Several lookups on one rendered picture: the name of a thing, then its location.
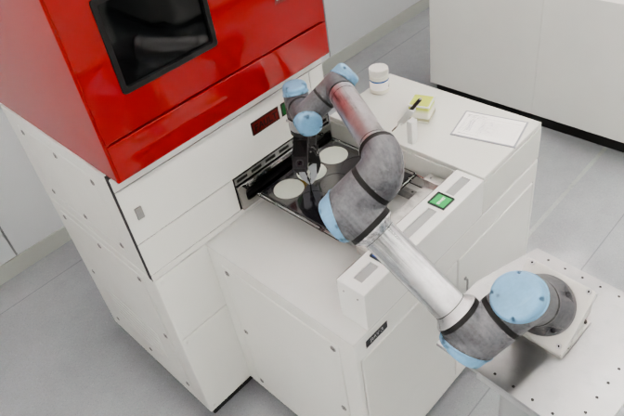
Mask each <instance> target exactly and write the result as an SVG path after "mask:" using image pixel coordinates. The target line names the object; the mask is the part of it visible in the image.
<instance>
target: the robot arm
mask: <svg viewBox="0 0 624 416"><path fill-rule="evenodd" d="M357 82H358V77H357V75H356V74H355V73H354V72H353V71H352V70H351V69H350V68H349V67H348V66H346V65H345V64H344V63H338V64H337V65H336V66H335V67H334V68H333V69H332V70H330V72H329V73H328V74H327V75H326V76H325V78H324V79H323V80H322V81H321V82H320V83H319V84H318V85H317V86H316V87H315V88H314V89H313V90H312V91H311V92H310V93H309V94H308V91H309V90H308V89H307V84H306V82H305V81H304V80H301V79H293V80H290V81H288V82H286V83H285V84H284V85H283V86H282V94H283V95H282V96H283V99H284V104H285V109H286V114H287V118H288V119H286V122H287V123H289V128H290V130H291V134H292V136H293V142H292V169H293V170H294V172H295V173H297V174H298V175H299V176H300V177H301V178H302V179H303V180H304V181H305V182H306V183H307V184H309V185H310V184H313V182H314V181H315V180H316V178H317V175H318V173H319V168H320V165H321V159H320V157H319V154H317V151H318V148H319V146H318V141H317V133H319V131H320V130H321V128H322V125H323V122H322V118H323V117H324V116H325V115H326V114H327V113H328V112H329V111H330V110H331V109H332V108H333V107H334V108H335V109H336V111H337V113H338V114H339V116H340V117H341V119H342V121H343V122H344V125H345V126H346V128H347V130H348V131H349V133H350V134H351V136H352V138H354V140H355V142H356V143H357V145H358V147H359V149H358V155H359V157H360V161H359V162H358V163H357V164H356V166H355V167H354V168H352V169H351V170H350V171H349V172H348V173H347V174H346V175H345V176H344V177H343V178H342V179H341V180H340V181H339V182H338V183H337V184H336V185H335V186H334V187H333V188H332V189H330V190H329V191H328V193H327V194H326V195H325V196H324V197H323V198H322V199H321V201H320V202H319V204H318V211H319V214H320V217H321V219H322V221H323V223H324V225H325V226H326V228H327V229H328V230H329V231H330V233H331V234H332V235H333V236H334V237H335V238H336V239H337V240H339V241H340V242H343V243H346V242H349V241H352V242H353V243H354V244H355V245H356V246H365V247H366V248H367V249H368V250H369V251H370V252H371V253H372V254H373V255H374V256H375V257H376V258H377V259H378V260H379V261H380V262H381V263H382V264H383V265H384V266H385V267H386V268H387V269H388V270H389V271H390V272H391V273H392V274H393V275H394V276H395V277H396V278H397V279H398V280H399V281H400V282H401V283H402V284H403V285H404V286H405V287H406V288H407V289H408V290H409V291H410V292H411V293H412V294H413V295H414V296H415V297H416V298H417V300H418V301H419V302H420V303H421V304H422V305H423V306H424V307H425V308H426V309H427V310H428V311H429V312H430V313H431V314H432V315H433V316H434V317H435V318H436V320H437V329H438V330H439V331H440V334H439V340H440V343H441V344H442V345H443V347H445V348H446V349H447V352H448V353H449V354H450V355H451V356H452V357H453V358H455V359H456V360H457V361H458V362H460V363H461V364H462V365H463V366H465V367H468V368H471V369H478V368H480V367H482V366H483V365H485V364H486V363H488V362H490V361H491V360H492V359H493V358H494V357H495V356H497V355H498V354H499V353H500V352H501V351H503V350H504V349H505V348H506V347H508V346H509V345H511V344H512V343H513V342H514V341H516V340H517V339H518V338H519V337H520V336H522V335H523V334H524V333H526V332H530V333H533V334H536V335H539V336H554V335H557V334H559V333H561V332H564V331H565V330H566V329H567V328H568V327H569V326H570V325H571V324H572V322H573V320H574V318H575V316H576V312H577V302H576V298H575V295H574V294H573V292H572V290H571V289H570V287H569V286H568V285H567V284H566V283H565V282H564V281H562V280H561V279H559V278H557V277H555V276H553V275H549V274H534V273H531V272H528V271H524V270H514V271H509V272H506V273H504V274H502V275H500V276H499V277H498V278H497V279H496V280H495V281H494V283H493V284H492V286H491V289H490V292H489V293H488V294H487V295H486V296H485V297H483V298H482V299H481V300H480V301H479V300H478V299H477V298H476V297H475V296H474V295H473V294H464V293H462V292H461V291H460V290H459V289H458V288H457V287H456V286H455V285H454V284H453V283H452V282H451V281H450V280H449V279H448V278H447V277H446V276H445V275H444V274H443V273H442V272H441V271H440V270H439V269H438V268H437V267H436V266H435V265H434V264H433V263H432V262H431V261H430V260H429V259H428V258H427V257H426V255H425V254H424V253H423V252H422V251H421V250H420V249H419V248H418V247H417V246H416V245H415V244H414V243H413V242H412V241H411V240H410V239H409V238H408V237H407V236H406V235H405V234H404V233H403V232H402V231H401V230H400V229H399V228H398V227H397V226H396V225H395V224H394V223H393V222H392V220H391V211H390V210H389V209H388V208H387V207H386V205H387V204H388V203H389V202H390V201H391V200H393V199H394V198H395V196H396V195H397V194H398V192H399V190H400V188H401V185H402V182H403V178H404V168H405V164H404V156H403V152H402V149H401V147H400V145H399V143H398V141H397V139H396V138H395V136H394V135H393V134H392V133H390V132H388V131H385V130H384V128H383V127H382V126H381V124H380V123H379V121H378V120H377V118H376V117H375V116H374V114H373V113H372V111H371V110H370V108H369V107H368V105H367V104H366V102H365V101H364V100H363V98H362V97H361V95H360V94H359V93H358V91H357V90H356V88H355V85H356V83H357ZM312 136H314V137H312ZM316 146H317V148H316ZM307 170H309V171H310V179H309V177H308V176H307Z"/></svg>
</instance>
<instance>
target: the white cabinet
mask: <svg viewBox="0 0 624 416"><path fill-rule="evenodd" d="M537 164H538V159H536V160H535V161H534V162H533V163H532V164H530V165H529V166H528V168H527V169H526V170H525V171H524V172H523V173H522V174H521V175H520V176H519V177H518V178H517V179H516V180H515V181H514V182H513V183H512V185H511V186H510V187H508V188H507V189H506V190H505V191H504V192H503V193H502V194H501V195H500V196H499V198H498V199H497V200H495V201H494V202H493V203H492V204H491V205H490V206H489V207H488V208H487V209H486V211H485V212H484V213H482V216H481V217H480V218H479V219H478V220H477V221H476V222H475V223H474V225H473V226H472V227H471V228H470V229H469V230H468V231H467V232H466V233H465V234H464V235H463V236H462V237H461V238H460V239H459V240H458V241H457V242H456V243H455V244H454V245H453V246H452V247H451V248H450V249H449V250H448V251H447V252H446V253H445V254H444V255H443V256H442V257H441V258H440V259H439V260H438V261H437V262H436V263H435V266H436V267H437V268H438V269H439V270H440V271H441V272H442V273H443V274H444V275H445V276H446V277H447V278H448V279H449V280H450V281H451V282H452V283H453V284H454V285H455V286H456V287H457V288H458V289H459V290H460V291H461V292H462V293H466V292H467V291H468V290H469V289H470V288H471V287H472V286H473V285H474V284H475V283H476V282H477V281H478V280H481V279H482V278H484V277H485V276H487V275H489V274H491V273H493V272H495V271H496V270H498V269H500V268H502V267H504V266H506V265H508V264H510V263H512V261H514V260H516V259H518V258H520V257H521V256H523V255H525V254H527V240H528V232H529V225H530V217H531V210H532V202H533V195H534V187H535V179H536V172H537ZM207 249H208V252H209V255H210V257H211V259H212V262H213V265H214V270H215V273H216V276H217V278H218V281H219V284H220V287H221V290H222V293H223V295H224V298H225V300H226V303H227V308H228V311H229V314H230V316H231V319H232V322H233V325H234V328H235V331H236V333H237V336H238V338H239V341H240V346H241V349H242V352H243V355H244V357H245V360H246V363H247V366H248V369H249V372H250V374H251V376H252V377H253V378H254V379H255V380H256V381H257V382H259V383H260V384H261V385H263V386H264V387H265V389H266V390H268V391H269V392H270V393H271V394H272V395H274V396H275V397H276V398H277V399H279V400H280V401H281V402H282V403H283V404H284V405H286V406H287V407H288V408H289V409H290V410H292V411H293V412H294V413H295V414H297V415H298V416H425V415H426V414H427V413H428V412H429V410H430V409H431V408H432V407H433V406H434V404H435V403H436V402H437V400H438V399H439V398H441V397H442V395H443V394H444V393H445V392H446V390H447V389H448V388H449V387H450V385H451V384H452V383H453V382H454V380H455V379H456V378H457V377H458V376H459V374H460V373H461V372H462V371H463V369H464V368H465V366H463V365H462V364H461V363H460V362H458V361H457V360H456V359H455V358H453V357H452V356H451V355H449V354H448V353H447V352H445V351H444V350H442V349H441V348H439V347H438V346H437V345H436V343H437V341H438V339H439V334H440V331H439V330H438V329H437V320H436V318H435V317H434V316H433V315H432V314H431V313H430V312H429V311H428V310H427V309H426V308H425V307H424V306H423V305H422V304H421V303H420V302H419V301H418V300H417V298H416V297H415V296H414V295H413V294H412V293H411V292H410V291H408V292H407V293H406V294H405V295H404V296H403V297H402V298H401V299H400V300H399V301H398V302H397V303H396V304H395V305H394V306H393V307H392V308H391V309H390V310H389V311H388V312H387V313H386V314H385V315H384V316H383V317H382V318H381V319H380V320H379V321H378V322H377V323H376V324H375V325H374V326H373V328H372V329H371V330H370V331H369V332H368V333H367V334H366V335H365V336H364V337H363V338H362V339H361V340H360V341H359V342H358V343H357V344H356V345H355V346H354V347H353V346H352V345H350V344H349V343H347V342H346V341H344V340H343V339H341V338H340V337H338V336H337V335H335V334H334V333H333V332H331V331H329V330H328V329H326V328H325V327H323V326H322V325H321V324H319V323H318V322H316V321H315V320H313V319H312V318H311V317H309V316H308V315H307V314H305V313H304V312H302V311H301V310H299V309H298V308H296V307H295V306H294V305H292V304H290V303H289V302H287V301H286V300H284V299H283V298H281V297H280V296H279V295H277V294H276V293H274V292H272V291H271V290H269V289H268V287H266V286H265V285H263V284H262V283H260V282H259V281H257V280H256V279H254V278H253V277H251V276H250V275H248V274H247V273H245V272H244V271H242V270H241V269H240V268H238V267H237V266H235V265H233V264H232V263H230V262H229V261H228V260H227V259H226V258H224V257H223V256H221V255H220V254H218V253H216V252H215V251H214V250H212V249H211V248H209V247H208V246H207Z"/></svg>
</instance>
